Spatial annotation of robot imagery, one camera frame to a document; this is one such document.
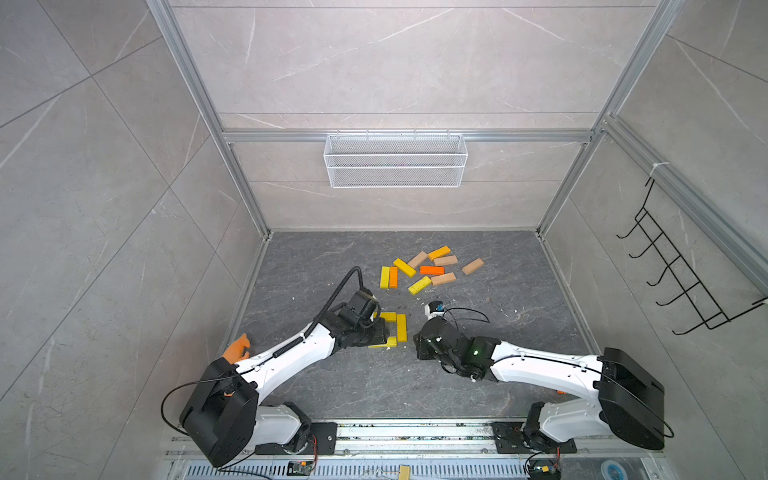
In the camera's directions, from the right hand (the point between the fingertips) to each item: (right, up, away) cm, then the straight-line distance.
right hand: (417, 340), depth 82 cm
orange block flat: (+8, +18, +27) cm, 34 cm away
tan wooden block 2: (+23, +20, +27) cm, 41 cm away
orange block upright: (-7, +16, +22) cm, 28 cm away
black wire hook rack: (+60, +15, -18) cm, 65 cm away
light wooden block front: (+12, +16, +22) cm, 29 cm away
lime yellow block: (-10, +16, +22) cm, 28 cm away
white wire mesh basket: (-6, +56, +18) cm, 59 cm away
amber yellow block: (+13, +25, +32) cm, 43 cm away
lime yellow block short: (-4, +1, +11) cm, 11 cm away
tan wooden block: (+13, +22, +29) cm, 38 cm away
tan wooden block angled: (+3, +22, +28) cm, 36 cm away
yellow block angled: (-2, +19, +25) cm, 32 cm away
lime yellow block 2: (+3, +13, +21) cm, 25 cm away
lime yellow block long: (-7, -3, +7) cm, 11 cm away
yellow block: (-8, +4, +12) cm, 15 cm away
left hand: (-8, +3, +1) cm, 9 cm away
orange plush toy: (-52, -4, +1) cm, 52 cm away
